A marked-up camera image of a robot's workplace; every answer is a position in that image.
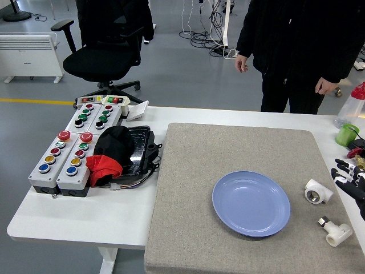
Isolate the person's right hand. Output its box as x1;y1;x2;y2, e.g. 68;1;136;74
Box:
235;53;249;73

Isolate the blue round plate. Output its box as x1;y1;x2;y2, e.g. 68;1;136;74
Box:
212;170;291;238

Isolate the white panel heater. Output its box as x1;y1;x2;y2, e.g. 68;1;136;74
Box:
0;31;65;84

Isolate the small white card box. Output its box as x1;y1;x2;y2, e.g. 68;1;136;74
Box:
125;100;150;122

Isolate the five-button grey control box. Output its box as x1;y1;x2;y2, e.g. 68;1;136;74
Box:
27;130;80;195
55;131;100;198

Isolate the grey red-green switch box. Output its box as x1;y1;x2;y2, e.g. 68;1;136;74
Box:
74;95;104;110

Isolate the red cloth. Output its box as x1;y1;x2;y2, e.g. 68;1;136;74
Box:
85;154;124;188

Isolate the four-button grey control box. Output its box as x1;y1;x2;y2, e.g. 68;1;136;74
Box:
66;103;102;134
87;104;123;135

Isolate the white tee fitting metal nipple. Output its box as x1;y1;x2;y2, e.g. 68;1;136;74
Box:
317;216;354;247

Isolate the red valve handle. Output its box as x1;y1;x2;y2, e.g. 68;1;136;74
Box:
346;148;363;160

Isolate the black cloth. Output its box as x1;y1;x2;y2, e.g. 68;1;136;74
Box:
93;125;136;168

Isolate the floor cable bundle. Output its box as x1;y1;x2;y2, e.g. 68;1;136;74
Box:
179;0;229;57

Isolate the white red-green switch box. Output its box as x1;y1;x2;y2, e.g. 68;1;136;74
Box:
101;94;132;118

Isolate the clear bottle red cap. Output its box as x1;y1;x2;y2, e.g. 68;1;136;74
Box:
334;81;365;130

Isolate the black plastic tray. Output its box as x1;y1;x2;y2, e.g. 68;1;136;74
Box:
117;125;164;181

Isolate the black office chair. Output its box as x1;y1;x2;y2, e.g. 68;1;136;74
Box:
50;15;144;105

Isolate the person's left hand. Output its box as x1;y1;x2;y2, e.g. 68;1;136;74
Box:
315;76;339;95

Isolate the black round stand base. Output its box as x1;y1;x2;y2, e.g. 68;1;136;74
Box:
2;0;33;22

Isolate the flat black box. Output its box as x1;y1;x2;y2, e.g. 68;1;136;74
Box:
346;138;365;150

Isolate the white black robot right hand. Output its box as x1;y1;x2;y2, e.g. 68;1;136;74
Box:
330;158;365;221

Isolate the white table leg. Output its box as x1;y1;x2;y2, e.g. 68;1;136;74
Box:
98;247;119;274

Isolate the person's hand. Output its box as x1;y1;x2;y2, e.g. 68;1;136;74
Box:
235;53;249;73
315;76;339;95

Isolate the grey-brown felt mat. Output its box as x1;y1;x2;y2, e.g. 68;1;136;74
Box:
143;122;365;274

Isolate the wire bundle white connector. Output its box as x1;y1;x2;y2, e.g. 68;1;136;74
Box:
107;167;157;191

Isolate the white desk leg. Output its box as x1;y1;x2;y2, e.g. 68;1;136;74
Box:
222;0;232;47

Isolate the white tee fitting threaded insert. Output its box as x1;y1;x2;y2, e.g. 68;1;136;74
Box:
304;178;335;205

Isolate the green plastic cup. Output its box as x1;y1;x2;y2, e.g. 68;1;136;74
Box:
334;123;361;147

